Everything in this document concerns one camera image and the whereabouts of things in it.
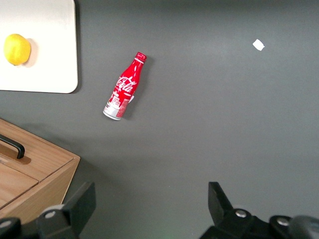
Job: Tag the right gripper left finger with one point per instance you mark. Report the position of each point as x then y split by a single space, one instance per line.
72 216

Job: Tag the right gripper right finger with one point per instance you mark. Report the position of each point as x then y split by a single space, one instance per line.
224 219

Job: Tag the red coca-cola bottle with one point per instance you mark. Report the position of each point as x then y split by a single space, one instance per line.
124 84

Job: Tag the white rectangular tray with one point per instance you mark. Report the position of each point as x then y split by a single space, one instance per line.
49 74

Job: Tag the wooden two-drawer cabinet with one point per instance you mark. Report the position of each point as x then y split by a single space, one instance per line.
49 159

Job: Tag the yellow lemon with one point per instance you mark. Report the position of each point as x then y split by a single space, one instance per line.
17 49

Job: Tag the small white paper scrap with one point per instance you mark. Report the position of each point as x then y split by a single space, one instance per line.
258 45

